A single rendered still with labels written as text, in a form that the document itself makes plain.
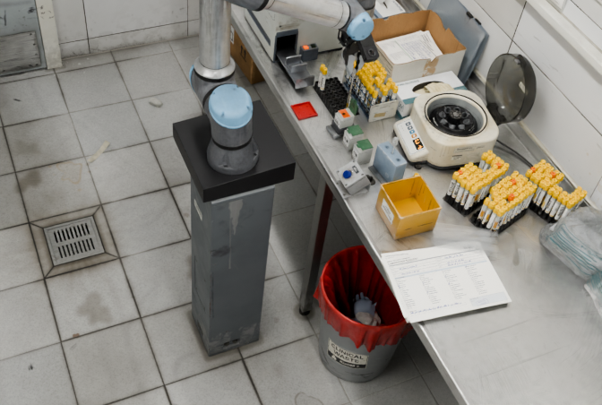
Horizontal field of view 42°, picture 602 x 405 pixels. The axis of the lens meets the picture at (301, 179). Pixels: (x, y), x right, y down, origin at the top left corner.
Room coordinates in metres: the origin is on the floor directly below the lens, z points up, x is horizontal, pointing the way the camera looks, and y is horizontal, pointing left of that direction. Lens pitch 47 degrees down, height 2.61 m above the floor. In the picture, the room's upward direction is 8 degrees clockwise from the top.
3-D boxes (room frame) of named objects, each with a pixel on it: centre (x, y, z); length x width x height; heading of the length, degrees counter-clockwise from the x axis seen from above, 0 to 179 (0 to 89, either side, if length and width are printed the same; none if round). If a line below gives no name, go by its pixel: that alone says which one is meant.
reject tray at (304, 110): (1.91, 0.02, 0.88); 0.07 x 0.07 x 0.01; 30
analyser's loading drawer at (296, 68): (2.10, 0.08, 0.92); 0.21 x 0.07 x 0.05; 30
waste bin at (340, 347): (1.59, -0.29, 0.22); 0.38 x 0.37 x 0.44; 30
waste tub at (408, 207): (1.52, -0.32, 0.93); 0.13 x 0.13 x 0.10; 27
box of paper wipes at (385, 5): (2.53, -0.19, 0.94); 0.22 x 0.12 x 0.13; 34
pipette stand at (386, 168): (1.68, -0.26, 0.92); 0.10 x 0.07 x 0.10; 36
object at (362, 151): (1.73, -0.18, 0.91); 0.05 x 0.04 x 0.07; 120
